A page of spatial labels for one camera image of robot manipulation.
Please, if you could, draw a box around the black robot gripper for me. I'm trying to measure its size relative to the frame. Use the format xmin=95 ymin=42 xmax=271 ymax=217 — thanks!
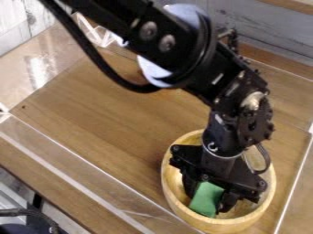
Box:
xmin=168 ymin=144 xmax=271 ymax=216

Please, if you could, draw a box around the brown wooden bowl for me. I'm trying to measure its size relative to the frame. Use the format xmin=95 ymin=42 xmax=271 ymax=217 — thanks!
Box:
xmin=161 ymin=129 xmax=277 ymax=234

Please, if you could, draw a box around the black cable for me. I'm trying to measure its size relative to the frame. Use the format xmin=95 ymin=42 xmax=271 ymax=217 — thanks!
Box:
xmin=37 ymin=0 xmax=164 ymax=94

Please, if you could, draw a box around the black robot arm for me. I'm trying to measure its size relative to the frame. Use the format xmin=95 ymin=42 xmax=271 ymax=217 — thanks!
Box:
xmin=63 ymin=0 xmax=275 ymax=217

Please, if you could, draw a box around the green rectangular block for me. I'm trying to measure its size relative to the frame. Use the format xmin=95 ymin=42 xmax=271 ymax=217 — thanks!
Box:
xmin=189 ymin=182 xmax=224 ymax=218

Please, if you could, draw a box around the black table clamp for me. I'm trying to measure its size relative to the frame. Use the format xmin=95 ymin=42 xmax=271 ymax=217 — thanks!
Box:
xmin=26 ymin=194 xmax=51 ymax=234

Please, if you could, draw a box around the clear acrylic corner bracket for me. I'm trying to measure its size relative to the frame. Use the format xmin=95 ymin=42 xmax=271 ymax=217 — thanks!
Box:
xmin=77 ymin=13 xmax=125 ymax=48

